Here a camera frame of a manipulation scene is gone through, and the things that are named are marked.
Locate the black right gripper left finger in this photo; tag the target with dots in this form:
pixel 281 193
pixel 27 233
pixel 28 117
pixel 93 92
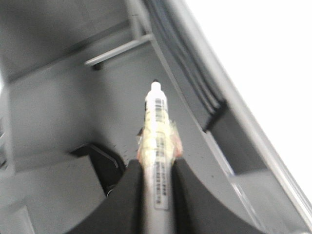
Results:
pixel 120 212

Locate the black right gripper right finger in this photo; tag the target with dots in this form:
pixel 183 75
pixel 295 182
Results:
pixel 198 211

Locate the white glossy whiteboard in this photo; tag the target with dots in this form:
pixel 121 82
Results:
pixel 265 47

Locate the dark grey hanging panel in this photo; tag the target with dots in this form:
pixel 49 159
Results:
pixel 236 147

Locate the grey metal stand frame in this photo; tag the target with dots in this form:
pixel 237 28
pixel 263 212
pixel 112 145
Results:
pixel 205 92

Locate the grey aluminium whiteboard tray rail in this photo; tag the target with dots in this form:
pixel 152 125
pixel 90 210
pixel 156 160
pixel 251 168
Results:
pixel 241 111

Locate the black floor stand base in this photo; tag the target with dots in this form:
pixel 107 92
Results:
pixel 108 165

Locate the white whiteboard marker black tip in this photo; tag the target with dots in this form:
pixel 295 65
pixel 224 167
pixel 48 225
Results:
pixel 158 148

